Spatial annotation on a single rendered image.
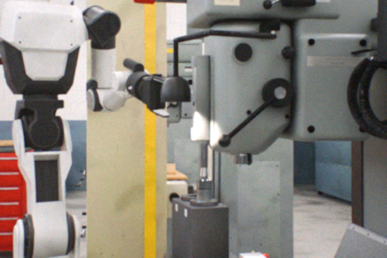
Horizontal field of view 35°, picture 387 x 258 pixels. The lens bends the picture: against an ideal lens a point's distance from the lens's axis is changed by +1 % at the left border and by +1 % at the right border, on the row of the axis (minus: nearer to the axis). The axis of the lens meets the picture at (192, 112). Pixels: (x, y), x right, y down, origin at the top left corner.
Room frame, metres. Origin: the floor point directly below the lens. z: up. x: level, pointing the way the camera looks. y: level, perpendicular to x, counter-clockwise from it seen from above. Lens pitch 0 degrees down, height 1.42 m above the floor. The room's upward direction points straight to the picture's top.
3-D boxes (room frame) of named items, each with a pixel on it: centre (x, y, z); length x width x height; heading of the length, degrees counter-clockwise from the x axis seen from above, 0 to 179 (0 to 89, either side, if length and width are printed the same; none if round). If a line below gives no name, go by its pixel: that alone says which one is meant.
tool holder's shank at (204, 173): (1.87, -0.04, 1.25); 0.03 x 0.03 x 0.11
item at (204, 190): (1.87, -0.04, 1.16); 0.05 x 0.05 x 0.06
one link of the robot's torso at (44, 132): (2.13, 0.55, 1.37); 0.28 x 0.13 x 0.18; 24
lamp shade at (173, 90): (1.42, 0.04, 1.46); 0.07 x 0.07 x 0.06
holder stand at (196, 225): (1.92, -0.02, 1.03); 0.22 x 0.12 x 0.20; 18
